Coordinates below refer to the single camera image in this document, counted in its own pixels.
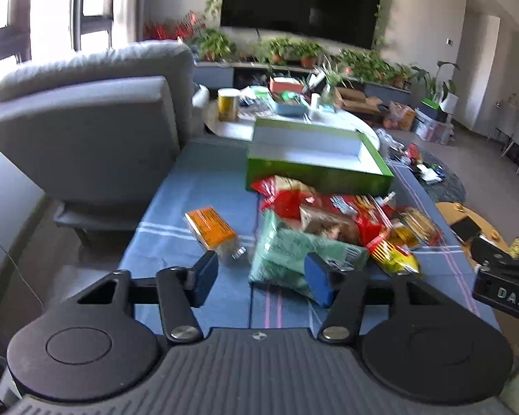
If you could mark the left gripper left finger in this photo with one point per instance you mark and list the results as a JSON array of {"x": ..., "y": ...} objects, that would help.
[{"x": 179, "y": 291}]

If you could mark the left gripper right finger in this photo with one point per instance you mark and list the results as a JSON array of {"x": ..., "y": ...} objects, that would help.
[{"x": 343, "y": 293}]

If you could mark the brown snack bag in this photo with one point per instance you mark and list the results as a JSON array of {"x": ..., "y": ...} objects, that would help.
[{"x": 330, "y": 225}]

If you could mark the red yellow crayfish snack bag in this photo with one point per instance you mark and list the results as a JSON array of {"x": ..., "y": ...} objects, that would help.
[{"x": 392, "y": 259}]

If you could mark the light green snack bag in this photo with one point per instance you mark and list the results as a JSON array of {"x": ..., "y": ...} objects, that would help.
[{"x": 280, "y": 253}]

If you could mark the orange cracker pack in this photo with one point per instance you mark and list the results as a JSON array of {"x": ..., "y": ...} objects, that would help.
[{"x": 214, "y": 233}]

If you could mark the red noodle snack pack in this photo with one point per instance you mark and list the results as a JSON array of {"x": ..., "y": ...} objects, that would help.
[{"x": 372, "y": 215}]

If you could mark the yellow cracker sandwich pack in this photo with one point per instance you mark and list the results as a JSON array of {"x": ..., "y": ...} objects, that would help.
[{"x": 421, "y": 225}]

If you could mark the large red snack bag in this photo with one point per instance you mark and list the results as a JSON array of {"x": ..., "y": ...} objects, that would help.
[{"x": 284, "y": 196}]

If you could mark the yellow round side table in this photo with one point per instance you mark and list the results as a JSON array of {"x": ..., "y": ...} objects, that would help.
[{"x": 454, "y": 211}]

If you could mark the dark round marble table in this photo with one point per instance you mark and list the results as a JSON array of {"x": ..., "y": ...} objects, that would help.
[{"x": 442, "y": 185}]

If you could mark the green cardboard box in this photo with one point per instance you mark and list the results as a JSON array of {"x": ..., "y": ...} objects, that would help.
[{"x": 330, "y": 160}]

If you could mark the clear storage bin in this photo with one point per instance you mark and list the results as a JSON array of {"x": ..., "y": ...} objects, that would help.
[{"x": 431, "y": 130}]

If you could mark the white round coffee table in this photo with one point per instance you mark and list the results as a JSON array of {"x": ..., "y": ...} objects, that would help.
[{"x": 243, "y": 127}]

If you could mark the grey sofa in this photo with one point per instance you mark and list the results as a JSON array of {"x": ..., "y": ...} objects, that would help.
[{"x": 100, "y": 132}]

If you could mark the light blue tray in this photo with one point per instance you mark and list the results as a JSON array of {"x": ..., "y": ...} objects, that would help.
[{"x": 292, "y": 108}]

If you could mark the glass vase with plant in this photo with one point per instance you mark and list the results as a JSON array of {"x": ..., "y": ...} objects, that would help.
[{"x": 332, "y": 73}]

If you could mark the open cardboard box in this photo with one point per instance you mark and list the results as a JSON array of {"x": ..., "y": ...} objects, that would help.
[{"x": 355, "y": 101}]

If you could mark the yellow can with white lid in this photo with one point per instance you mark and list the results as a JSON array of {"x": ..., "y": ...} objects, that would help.
[{"x": 228, "y": 104}]

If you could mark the orange red box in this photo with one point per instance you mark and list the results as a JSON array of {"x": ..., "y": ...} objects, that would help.
[{"x": 278, "y": 85}]

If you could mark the red flower decoration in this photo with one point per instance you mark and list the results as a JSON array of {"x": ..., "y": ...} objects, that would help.
[{"x": 185, "y": 29}]

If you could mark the black wall television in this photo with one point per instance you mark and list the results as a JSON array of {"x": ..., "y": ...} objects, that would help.
[{"x": 350, "y": 22}]

